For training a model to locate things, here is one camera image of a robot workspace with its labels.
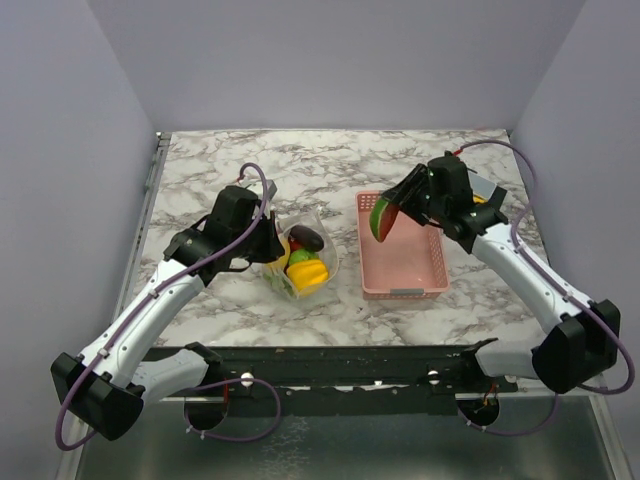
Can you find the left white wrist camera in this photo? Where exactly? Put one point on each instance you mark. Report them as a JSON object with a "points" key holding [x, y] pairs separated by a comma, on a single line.
{"points": [[254, 184]]}

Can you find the watermelon slice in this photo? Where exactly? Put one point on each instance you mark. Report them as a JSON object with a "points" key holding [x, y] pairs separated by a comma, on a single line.
{"points": [[382, 218]]}

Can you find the yellow lemon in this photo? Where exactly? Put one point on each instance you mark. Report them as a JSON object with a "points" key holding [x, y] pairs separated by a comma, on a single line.
{"points": [[282, 261]]}

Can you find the purple eggplant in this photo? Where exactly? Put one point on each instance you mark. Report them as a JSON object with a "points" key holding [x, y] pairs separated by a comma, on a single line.
{"points": [[307, 237]]}

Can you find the grey rectangular box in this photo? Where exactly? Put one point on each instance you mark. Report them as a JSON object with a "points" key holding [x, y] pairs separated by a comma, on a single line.
{"points": [[482, 188]]}

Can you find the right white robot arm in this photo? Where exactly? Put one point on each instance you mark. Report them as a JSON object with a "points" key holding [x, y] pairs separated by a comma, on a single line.
{"points": [[580, 334]]}

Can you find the red cherry bunch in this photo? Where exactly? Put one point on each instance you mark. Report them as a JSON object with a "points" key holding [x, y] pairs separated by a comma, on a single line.
{"points": [[294, 245]]}

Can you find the green grape bunch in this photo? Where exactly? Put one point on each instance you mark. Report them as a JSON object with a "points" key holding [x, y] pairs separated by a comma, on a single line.
{"points": [[278, 283]]}

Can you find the pink plastic basket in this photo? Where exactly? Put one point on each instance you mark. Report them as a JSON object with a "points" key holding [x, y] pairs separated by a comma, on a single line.
{"points": [[409, 264]]}

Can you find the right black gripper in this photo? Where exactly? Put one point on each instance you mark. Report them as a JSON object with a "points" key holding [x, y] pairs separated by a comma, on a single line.
{"points": [[405, 192]]}

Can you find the left aluminium frame rail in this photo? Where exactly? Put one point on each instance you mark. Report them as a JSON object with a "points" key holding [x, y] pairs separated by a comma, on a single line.
{"points": [[150, 191]]}

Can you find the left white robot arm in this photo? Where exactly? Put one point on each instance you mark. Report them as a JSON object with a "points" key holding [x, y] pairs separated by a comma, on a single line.
{"points": [[109, 382]]}

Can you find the yellow bell pepper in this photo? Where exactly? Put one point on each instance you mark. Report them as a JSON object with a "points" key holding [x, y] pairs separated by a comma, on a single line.
{"points": [[305, 274]]}

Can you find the clear zip top bag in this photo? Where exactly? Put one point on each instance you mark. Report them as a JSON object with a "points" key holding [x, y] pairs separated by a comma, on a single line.
{"points": [[328, 255]]}

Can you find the black mounting rail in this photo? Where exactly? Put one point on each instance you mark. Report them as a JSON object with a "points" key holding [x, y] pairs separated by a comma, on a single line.
{"points": [[255, 382]]}

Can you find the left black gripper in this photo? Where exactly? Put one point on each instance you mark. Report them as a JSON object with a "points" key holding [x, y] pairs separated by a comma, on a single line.
{"points": [[273, 249]]}

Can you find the green round fruit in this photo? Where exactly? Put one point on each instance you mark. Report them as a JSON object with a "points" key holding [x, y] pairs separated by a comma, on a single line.
{"points": [[302, 255]]}

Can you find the black scale board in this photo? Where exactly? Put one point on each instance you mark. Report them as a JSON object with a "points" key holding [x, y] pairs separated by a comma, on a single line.
{"points": [[497, 198]]}

